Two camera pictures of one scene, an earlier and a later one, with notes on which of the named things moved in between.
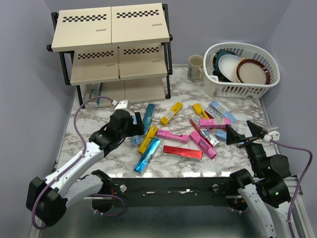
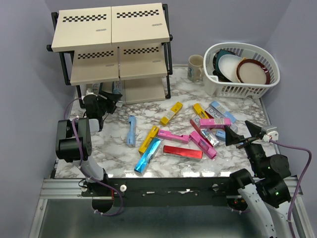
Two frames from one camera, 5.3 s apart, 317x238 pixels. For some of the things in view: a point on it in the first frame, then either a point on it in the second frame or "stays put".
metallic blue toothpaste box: [148, 116] → [118, 88]
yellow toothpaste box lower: [151, 134] stays put
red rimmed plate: [252, 71] stays put
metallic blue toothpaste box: [142, 162] stays put
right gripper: [233, 136] stays put
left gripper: [137, 129] → [113, 97]
